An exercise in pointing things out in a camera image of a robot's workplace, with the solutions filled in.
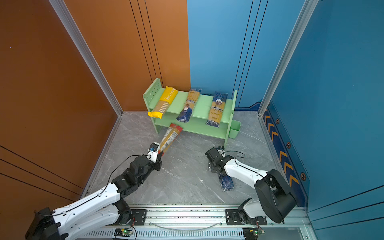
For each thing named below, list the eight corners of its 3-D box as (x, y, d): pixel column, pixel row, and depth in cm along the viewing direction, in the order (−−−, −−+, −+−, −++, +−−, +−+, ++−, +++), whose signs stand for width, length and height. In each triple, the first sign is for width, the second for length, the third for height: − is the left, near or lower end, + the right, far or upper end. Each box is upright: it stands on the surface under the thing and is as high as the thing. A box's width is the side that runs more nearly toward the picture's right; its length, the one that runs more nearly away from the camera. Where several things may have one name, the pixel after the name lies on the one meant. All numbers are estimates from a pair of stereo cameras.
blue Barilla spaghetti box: (220, 192, 83) (221, 189, 80) (219, 178, 88) (220, 175, 84) (233, 192, 83) (234, 189, 80) (231, 178, 88) (232, 175, 84)
